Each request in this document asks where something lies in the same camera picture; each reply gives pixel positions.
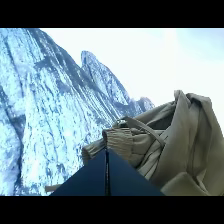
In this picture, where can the beige garment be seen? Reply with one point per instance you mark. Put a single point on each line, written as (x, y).
(176, 143)

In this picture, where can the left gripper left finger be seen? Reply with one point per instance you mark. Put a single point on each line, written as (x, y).
(86, 180)

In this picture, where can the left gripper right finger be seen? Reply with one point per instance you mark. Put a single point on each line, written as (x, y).
(128, 181)

